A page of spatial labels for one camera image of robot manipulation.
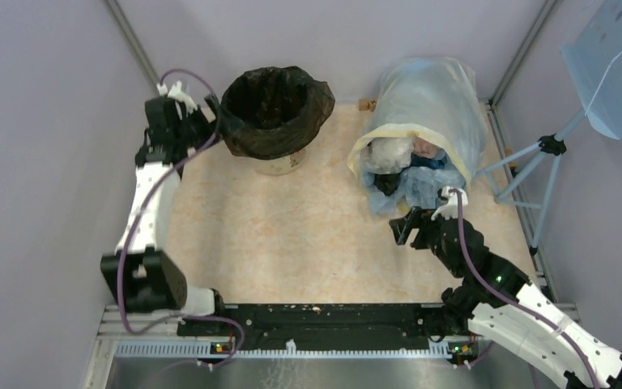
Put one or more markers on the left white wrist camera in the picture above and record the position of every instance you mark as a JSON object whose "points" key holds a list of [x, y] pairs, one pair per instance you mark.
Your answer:
{"points": [[179, 93]]}

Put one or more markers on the blue perforated lamp panel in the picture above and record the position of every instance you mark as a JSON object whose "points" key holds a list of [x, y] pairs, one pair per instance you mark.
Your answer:
{"points": [[593, 56]]}

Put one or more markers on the black trash bag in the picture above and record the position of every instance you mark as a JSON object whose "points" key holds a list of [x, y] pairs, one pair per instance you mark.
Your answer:
{"points": [[272, 112], [387, 184]]}

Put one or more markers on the beige round trash bin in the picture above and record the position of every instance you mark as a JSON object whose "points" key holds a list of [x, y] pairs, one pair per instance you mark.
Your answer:
{"points": [[280, 166]]}

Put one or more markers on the blue plastic bag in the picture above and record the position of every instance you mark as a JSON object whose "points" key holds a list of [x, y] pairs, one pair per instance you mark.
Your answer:
{"points": [[419, 185]]}

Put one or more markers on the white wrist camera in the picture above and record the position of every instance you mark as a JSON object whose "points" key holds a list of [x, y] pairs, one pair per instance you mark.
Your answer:
{"points": [[453, 200], [179, 93]]}

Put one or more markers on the white clear plastic bag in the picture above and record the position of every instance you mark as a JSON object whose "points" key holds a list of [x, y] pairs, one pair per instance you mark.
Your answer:
{"points": [[387, 155]]}

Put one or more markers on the small wooden block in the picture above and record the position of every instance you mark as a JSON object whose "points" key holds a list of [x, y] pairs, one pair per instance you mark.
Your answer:
{"points": [[365, 104]]}

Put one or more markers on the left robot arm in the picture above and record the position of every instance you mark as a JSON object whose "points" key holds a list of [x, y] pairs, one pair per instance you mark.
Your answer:
{"points": [[139, 273]]}

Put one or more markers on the large translucent plastic bag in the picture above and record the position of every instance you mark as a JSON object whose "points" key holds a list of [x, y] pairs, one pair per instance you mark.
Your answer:
{"points": [[434, 101]]}

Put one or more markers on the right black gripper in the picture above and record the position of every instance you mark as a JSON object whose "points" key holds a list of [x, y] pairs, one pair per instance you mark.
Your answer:
{"points": [[401, 227]]}

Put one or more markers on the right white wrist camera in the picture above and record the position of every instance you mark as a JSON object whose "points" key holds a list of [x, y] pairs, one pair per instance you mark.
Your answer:
{"points": [[453, 200]]}

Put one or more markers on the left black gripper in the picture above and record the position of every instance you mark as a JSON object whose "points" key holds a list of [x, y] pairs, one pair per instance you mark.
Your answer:
{"points": [[210, 127]]}

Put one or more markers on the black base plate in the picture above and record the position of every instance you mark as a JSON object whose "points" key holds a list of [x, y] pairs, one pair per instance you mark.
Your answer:
{"points": [[337, 327]]}

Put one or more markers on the white toothed cable rail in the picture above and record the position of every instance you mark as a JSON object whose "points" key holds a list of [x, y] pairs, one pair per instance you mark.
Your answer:
{"points": [[197, 349]]}

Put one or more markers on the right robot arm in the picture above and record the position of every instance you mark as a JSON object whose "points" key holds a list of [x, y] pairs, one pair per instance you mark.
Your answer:
{"points": [[498, 301]]}

